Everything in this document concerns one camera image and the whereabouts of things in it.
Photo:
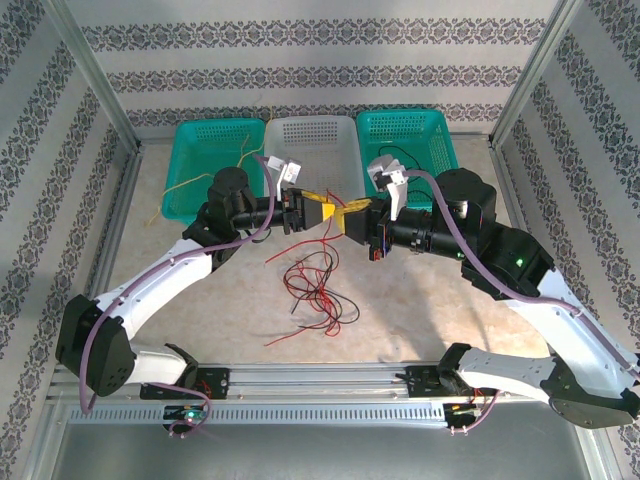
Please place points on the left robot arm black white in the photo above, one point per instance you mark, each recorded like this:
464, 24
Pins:
150, 285

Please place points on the aluminium side rail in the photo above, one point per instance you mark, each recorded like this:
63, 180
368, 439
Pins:
520, 210
118, 215

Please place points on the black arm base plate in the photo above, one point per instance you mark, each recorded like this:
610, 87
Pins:
215, 382
422, 382

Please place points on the teal plastic basket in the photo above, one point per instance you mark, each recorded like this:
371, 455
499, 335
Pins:
200, 150
430, 135

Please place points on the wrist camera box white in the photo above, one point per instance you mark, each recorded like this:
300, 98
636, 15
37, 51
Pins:
392, 180
287, 170

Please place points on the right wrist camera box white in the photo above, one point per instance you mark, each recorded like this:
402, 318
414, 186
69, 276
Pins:
392, 180

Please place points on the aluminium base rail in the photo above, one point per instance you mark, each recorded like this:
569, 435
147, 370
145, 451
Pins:
320, 380

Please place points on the white plastic basket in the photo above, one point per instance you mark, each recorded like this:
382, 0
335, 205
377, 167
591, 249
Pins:
315, 150

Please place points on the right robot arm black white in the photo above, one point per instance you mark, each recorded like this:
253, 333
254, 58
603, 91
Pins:
565, 325

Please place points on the aluminium frame post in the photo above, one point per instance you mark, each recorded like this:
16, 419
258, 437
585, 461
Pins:
537, 75
97, 75

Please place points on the circuit board with green light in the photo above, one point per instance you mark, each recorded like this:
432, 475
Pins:
189, 414

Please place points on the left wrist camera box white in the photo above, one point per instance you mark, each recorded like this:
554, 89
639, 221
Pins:
287, 170

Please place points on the small circuit board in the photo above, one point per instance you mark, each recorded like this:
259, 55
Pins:
462, 410

